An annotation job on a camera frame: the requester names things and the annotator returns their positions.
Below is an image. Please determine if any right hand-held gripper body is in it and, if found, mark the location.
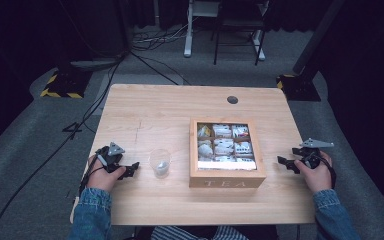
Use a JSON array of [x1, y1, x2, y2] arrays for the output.
[[291, 137, 335, 170]]

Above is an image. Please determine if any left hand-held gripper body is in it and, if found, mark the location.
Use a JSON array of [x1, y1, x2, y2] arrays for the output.
[[94, 141, 126, 174]]

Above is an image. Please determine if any clear plastic cup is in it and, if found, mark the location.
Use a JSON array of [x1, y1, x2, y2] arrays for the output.
[[147, 148, 173, 180]]

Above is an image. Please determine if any wooden tea box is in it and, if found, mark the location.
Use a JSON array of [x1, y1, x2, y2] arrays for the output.
[[188, 116, 268, 190]]

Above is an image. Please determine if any person's left hand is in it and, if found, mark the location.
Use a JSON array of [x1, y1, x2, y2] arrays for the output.
[[86, 154, 128, 193]]

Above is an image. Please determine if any person's right hand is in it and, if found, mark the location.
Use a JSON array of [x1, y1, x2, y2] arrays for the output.
[[293, 151, 334, 195]]

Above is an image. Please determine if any pile of tea bags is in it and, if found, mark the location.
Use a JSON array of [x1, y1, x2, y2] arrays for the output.
[[196, 122, 258, 171]]

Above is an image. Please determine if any yellow black striped stand base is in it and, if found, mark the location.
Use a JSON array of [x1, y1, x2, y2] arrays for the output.
[[275, 73, 322, 102], [39, 67, 93, 100]]

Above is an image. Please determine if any person's striped clothing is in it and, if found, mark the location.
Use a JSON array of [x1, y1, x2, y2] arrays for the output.
[[150, 225, 250, 240]]

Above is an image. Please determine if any black slanted pole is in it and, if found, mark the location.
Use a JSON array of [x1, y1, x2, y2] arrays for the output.
[[291, 0, 346, 75]]

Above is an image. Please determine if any black chair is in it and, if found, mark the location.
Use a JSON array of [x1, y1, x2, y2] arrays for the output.
[[212, 0, 270, 67]]

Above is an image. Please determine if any left hand-held gripper black cable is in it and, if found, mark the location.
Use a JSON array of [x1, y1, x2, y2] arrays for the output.
[[78, 154, 107, 198]]

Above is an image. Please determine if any hand-held gripper black cable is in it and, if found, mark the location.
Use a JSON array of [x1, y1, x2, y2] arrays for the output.
[[78, 154, 107, 198], [317, 155, 338, 190]]

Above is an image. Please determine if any right hand-held gripper black cable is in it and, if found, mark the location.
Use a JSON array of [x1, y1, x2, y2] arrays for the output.
[[317, 155, 338, 190]]

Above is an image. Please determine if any long black floor cable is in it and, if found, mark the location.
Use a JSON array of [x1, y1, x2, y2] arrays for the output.
[[0, 53, 128, 240]]

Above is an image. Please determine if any bundle of floor cables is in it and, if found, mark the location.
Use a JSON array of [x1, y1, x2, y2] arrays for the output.
[[132, 16, 196, 52]]

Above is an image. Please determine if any white desk frame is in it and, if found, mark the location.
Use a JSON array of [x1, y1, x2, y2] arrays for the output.
[[183, 0, 267, 62]]

